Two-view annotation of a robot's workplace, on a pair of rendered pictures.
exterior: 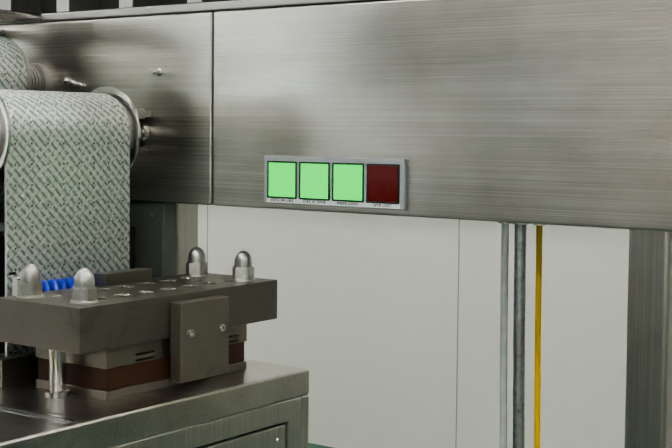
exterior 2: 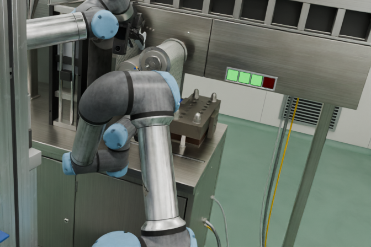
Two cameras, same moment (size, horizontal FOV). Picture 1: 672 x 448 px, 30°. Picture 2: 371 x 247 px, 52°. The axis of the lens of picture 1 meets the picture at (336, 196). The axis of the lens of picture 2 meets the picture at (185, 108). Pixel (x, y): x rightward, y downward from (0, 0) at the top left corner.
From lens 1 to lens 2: 1.07 m
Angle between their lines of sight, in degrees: 28
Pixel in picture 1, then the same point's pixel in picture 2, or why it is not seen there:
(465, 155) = (297, 79)
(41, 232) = not seen: hidden behind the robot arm
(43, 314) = (186, 126)
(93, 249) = not seen: hidden behind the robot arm
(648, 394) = (321, 137)
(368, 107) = (266, 60)
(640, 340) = (322, 124)
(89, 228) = not seen: hidden behind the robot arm
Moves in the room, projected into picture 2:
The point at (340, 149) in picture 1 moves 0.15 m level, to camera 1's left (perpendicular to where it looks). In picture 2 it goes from (254, 70) to (227, 69)
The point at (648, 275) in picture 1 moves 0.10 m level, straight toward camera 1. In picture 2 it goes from (328, 109) to (337, 117)
